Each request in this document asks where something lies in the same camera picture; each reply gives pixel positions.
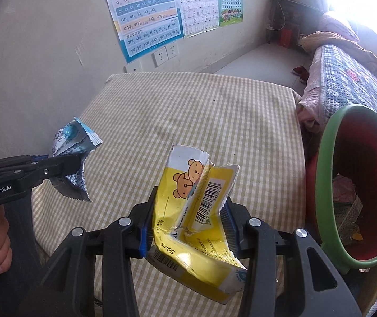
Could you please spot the white milk carton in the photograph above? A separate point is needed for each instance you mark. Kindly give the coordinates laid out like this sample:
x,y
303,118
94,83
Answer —
x,y
348,214

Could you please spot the red box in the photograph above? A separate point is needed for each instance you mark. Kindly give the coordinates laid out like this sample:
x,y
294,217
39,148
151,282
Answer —
x,y
286,37

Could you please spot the yellow blanket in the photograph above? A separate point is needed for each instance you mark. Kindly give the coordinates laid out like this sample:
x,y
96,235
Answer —
x,y
340,44

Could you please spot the red shoe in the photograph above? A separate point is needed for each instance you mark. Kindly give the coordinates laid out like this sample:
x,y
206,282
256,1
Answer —
x,y
301,72

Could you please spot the yellow bear print carton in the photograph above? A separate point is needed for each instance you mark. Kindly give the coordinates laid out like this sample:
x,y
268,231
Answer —
x,y
188,264

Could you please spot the light blue wrapper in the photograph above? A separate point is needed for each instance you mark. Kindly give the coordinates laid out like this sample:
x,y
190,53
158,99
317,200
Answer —
x,y
72,132

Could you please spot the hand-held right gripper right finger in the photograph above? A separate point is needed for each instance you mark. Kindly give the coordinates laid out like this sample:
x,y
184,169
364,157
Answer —
x,y
233,231

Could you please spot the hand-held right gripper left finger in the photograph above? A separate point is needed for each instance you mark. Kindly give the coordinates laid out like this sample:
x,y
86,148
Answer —
x,y
144,241

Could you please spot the pink bed sheet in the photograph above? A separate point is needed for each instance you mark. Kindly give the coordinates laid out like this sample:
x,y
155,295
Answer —
x,y
310,99

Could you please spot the bed with plaid quilt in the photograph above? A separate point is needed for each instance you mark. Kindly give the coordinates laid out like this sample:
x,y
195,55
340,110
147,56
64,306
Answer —
x,y
347,79

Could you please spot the phonics wall poster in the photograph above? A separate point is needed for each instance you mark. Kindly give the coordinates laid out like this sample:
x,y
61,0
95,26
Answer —
x,y
142,16

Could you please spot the white wall socket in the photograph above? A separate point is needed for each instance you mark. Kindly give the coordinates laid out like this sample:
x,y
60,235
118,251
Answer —
x,y
133,67
172,51
159,56

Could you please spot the pink pillow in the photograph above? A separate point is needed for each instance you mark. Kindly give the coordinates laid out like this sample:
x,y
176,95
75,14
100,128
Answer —
x,y
335,24

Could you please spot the red bin with green rim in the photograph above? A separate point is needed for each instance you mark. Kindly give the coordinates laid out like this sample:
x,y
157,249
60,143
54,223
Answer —
x,y
367,145

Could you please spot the white chart wall poster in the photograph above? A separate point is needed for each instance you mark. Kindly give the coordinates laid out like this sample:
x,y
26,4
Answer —
x,y
196,3

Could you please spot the checkered tablecloth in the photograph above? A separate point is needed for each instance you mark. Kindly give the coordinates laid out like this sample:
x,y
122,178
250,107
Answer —
x,y
208,122

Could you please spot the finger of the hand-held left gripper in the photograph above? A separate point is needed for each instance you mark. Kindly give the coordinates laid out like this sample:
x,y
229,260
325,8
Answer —
x,y
59,168
16,163

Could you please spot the dark wooden shelf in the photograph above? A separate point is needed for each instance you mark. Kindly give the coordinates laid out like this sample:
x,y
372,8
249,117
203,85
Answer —
x,y
294,6

